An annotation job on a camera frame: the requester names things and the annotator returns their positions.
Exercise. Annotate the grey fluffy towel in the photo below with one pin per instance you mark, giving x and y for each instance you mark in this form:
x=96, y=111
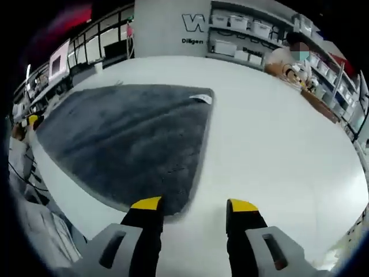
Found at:
x=129, y=144

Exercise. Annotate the person's left hand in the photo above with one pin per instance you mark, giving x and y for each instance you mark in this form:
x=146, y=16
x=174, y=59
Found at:
x=20, y=134

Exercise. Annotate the white laptop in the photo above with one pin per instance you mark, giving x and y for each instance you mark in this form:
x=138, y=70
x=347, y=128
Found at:
x=59, y=62

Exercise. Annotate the white paper cup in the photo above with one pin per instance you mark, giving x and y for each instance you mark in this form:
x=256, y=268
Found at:
x=98, y=66

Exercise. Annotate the black monitor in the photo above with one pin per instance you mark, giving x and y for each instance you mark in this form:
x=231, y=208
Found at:
x=115, y=51

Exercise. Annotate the pink flag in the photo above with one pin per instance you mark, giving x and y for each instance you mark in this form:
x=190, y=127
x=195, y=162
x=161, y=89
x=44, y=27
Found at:
x=130, y=31

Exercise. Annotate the brown wooden board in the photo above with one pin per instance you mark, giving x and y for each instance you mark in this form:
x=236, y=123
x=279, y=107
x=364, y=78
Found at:
x=321, y=105

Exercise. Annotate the grey metal storage shelf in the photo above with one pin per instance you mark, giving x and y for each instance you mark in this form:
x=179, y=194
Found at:
x=334, y=75
x=242, y=37

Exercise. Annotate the group of white storage bins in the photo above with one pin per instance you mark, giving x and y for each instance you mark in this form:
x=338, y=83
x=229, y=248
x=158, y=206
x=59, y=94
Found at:
x=239, y=21

